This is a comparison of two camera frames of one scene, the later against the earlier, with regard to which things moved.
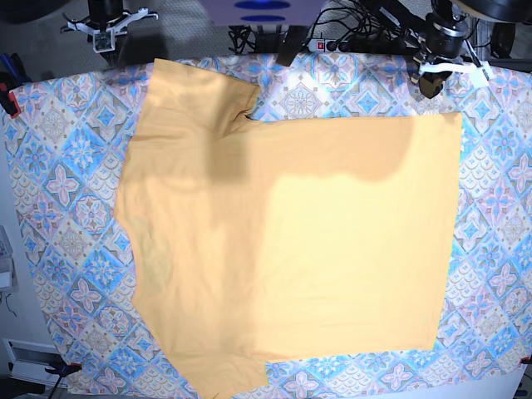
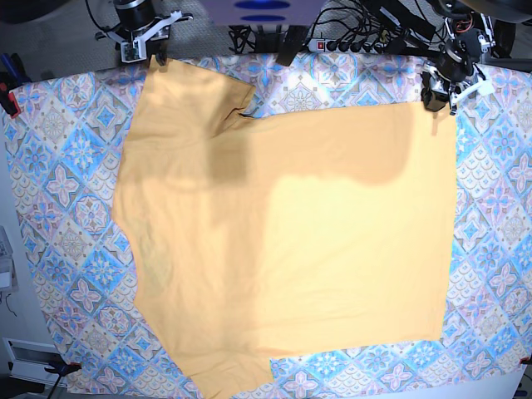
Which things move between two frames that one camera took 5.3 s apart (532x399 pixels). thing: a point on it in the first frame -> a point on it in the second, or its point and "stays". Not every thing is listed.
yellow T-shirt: (258, 239) stays
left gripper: (105, 39) -> (136, 46)
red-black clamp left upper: (12, 76) stays
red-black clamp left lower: (65, 369) stays
